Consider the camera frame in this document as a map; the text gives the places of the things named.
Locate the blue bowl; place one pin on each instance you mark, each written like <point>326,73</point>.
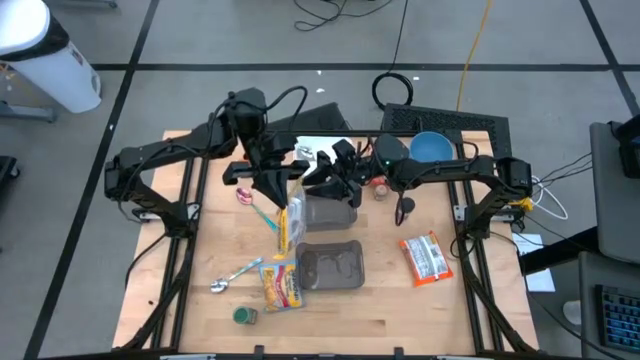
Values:
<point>431,147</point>

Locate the black floor device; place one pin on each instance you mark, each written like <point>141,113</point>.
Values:
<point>7,167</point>

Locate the yellow blue ramen packet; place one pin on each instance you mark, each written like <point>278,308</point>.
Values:
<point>282,287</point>

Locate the grey desk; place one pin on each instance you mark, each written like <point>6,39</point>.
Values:
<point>612,220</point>
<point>587,300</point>

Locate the white plastic bin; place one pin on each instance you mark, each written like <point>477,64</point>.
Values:
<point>325,145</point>

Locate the grey stand foot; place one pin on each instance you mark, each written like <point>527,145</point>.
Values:
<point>30,112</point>

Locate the iridescent rainbow metal spoon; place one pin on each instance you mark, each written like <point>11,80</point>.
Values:
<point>244,196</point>

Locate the black desk device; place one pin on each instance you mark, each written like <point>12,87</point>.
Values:
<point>630,150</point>

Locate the clear yellow noodle packet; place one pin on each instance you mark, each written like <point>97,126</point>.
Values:
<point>285,235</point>

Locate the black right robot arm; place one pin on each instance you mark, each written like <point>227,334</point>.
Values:
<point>450,170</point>

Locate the white paper sheet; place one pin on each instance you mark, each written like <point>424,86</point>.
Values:
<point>542,281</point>

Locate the black table edge clamp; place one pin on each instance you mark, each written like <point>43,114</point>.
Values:
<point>398,353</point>
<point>258,351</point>

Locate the grey plastic bin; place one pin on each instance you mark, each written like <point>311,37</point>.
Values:
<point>330,215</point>
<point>330,265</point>

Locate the black perforated case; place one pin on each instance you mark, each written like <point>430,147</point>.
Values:
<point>475,122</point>

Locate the orange white ramen packet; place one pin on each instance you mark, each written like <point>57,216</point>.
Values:
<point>425,260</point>

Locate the silver aluminium base bracket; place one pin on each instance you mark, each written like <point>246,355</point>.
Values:
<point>145,216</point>
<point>460,212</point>

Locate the grey computer mouse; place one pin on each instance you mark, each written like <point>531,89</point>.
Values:
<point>572,312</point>

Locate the black plain case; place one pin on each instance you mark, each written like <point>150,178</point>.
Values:
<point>315,119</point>

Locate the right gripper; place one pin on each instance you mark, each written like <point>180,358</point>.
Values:
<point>350,160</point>

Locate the white trash can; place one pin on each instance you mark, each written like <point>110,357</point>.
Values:
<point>60,75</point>

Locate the keyboard with blue keys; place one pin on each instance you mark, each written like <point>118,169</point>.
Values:
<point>620,320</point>

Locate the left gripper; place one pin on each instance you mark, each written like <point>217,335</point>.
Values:
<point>270,150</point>

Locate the small clear spice jar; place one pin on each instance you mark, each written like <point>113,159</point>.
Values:
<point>381,191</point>

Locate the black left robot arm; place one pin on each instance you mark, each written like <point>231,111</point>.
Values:
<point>150,152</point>

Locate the green lid glass jar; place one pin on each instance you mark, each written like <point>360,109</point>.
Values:
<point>245,315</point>

